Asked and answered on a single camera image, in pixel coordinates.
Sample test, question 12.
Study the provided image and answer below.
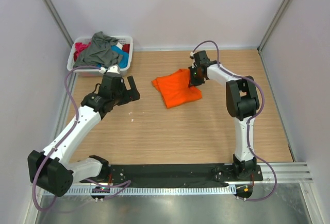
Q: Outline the white garment in basket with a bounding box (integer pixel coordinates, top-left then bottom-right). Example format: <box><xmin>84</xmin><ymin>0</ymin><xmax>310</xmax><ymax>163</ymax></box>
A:
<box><xmin>116</xmin><ymin>42</ymin><xmax>123</xmax><ymax>49</ymax></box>

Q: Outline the slotted white cable duct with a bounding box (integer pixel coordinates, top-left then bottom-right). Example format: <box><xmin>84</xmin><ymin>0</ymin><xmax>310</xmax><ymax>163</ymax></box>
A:
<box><xmin>65</xmin><ymin>185</ymin><xmax>236</xmax><ymax>196</ymax></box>

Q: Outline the aluminium front rail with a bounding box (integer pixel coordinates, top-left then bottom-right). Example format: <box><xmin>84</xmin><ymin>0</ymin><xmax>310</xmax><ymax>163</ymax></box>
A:
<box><xmin>77</xmin><ymin>163</ymin><xmax>311</xmax><ymax>184</ymax></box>

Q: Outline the grey t shirt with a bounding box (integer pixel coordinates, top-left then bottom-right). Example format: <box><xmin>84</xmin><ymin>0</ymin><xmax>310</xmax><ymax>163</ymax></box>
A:
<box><xmin>73</xmin><ymin>31</ymin><xmax>119</xmax><ymax>68</ymax></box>

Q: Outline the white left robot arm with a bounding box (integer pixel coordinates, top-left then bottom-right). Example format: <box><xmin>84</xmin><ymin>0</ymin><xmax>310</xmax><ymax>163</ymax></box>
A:
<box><xmin>27</xmin><ymin>73</ymin><xmax>140</xmax><ymax>197</ymax></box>

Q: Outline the white plastic laundry basket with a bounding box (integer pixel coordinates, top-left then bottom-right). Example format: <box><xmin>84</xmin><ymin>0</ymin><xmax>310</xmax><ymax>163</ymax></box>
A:
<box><xmin>67</xmin><ymin>36</ymin><xmax>134</xmax><ymax>77</ymax></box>

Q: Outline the orange t shirt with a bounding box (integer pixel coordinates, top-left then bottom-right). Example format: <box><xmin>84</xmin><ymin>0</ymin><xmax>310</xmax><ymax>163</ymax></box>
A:
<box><xmin>152</xmin><ymin>69</ymin><xmax>202</xmax><ymax>109</ymax></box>

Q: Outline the pink t shirt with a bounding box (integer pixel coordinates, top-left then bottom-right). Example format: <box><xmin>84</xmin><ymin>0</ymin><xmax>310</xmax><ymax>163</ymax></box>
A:
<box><xmin>75</xmin><ymin>42</ymin><xmax>91</xmax><ymax>54</ymax></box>

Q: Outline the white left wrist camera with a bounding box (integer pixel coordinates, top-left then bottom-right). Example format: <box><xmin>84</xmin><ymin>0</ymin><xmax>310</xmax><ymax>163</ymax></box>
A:
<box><xmin>98</xmin><ymin>65</ymin><xmax>122</xmax><ymax>76</ymax></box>

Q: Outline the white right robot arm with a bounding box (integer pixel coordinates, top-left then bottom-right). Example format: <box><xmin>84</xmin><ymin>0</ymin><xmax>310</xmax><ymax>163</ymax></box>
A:
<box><xmin>189</xmin><ymin>50</ymin><xmax>260</xmax><ymax>181</ymax></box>

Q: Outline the blue t shirt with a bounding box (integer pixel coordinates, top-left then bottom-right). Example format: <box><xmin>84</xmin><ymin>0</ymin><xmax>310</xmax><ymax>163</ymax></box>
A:
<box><xmin>96</xmin><ymin>46</ymin><xmax>129</xmax><ymax>69</ymax></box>

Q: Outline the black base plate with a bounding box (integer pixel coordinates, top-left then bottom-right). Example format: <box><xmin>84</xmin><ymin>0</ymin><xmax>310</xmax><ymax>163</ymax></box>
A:
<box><xmin>92</xmin><ymin>163</ymin><xmax>263</xmax><ymax>188</ymax></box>

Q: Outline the dark red t shirt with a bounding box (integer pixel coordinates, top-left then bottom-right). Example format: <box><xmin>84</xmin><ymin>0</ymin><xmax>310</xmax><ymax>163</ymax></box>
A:
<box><xmin>122</xmin><ymin>44</ymin><xmax>130</xmax><ymax>54</ymax></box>

